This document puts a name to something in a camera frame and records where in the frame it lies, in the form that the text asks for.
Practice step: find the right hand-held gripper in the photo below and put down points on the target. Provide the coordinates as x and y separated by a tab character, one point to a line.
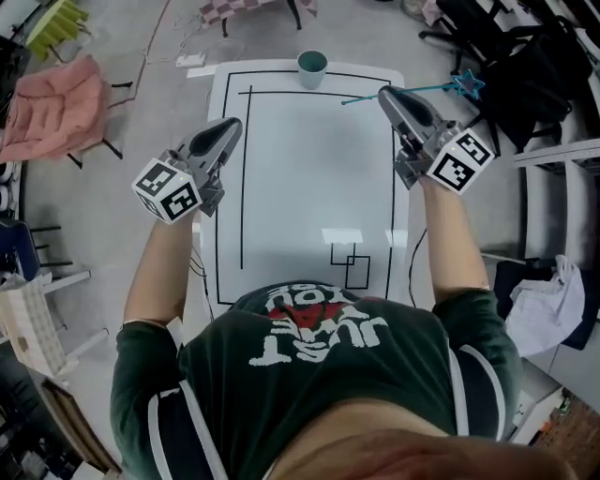
417	122

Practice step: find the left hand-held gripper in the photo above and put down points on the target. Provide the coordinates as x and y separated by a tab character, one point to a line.
206	150

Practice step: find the teal star wand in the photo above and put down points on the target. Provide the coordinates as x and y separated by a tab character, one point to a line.
358	100

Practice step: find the teal cup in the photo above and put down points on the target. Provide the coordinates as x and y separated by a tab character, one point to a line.
311	75

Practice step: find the person's left forearm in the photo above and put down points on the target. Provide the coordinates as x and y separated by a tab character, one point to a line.
159	267

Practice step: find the person's right forearm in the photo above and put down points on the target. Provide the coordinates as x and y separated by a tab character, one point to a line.
454	244

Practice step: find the white power strip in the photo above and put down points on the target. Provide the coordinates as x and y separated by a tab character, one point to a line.
190	59

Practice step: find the white table with black lines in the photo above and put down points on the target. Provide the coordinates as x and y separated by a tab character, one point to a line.
319	178

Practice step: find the black office chair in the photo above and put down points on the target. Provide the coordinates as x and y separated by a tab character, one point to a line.
525	84

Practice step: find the pink checked covered table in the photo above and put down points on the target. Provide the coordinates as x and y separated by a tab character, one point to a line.
244	7

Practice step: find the pink folding chair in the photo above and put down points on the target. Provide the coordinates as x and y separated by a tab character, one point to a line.
56	112

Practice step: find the black bag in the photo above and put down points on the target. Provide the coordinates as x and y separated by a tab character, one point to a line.
504	286

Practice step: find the yellow-green stool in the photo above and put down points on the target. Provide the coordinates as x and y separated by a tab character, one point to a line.
54	23

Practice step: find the blue chair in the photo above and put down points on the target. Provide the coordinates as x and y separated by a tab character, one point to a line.
16	248

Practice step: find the white checked cloth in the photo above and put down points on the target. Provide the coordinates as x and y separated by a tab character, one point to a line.
544	309

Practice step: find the beige checked covered table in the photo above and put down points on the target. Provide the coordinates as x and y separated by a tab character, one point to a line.
33	319

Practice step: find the person's green printed t-shirt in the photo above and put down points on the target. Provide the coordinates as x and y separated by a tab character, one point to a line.
304	398

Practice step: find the dark wooden board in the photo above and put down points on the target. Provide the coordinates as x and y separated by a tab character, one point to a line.
79	426

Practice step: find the white drawer cabinet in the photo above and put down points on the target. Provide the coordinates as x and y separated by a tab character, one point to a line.
539	403

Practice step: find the person's face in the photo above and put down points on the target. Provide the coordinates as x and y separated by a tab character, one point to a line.
398	454

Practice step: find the white shelf frame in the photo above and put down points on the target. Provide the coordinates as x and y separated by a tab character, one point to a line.
553	158

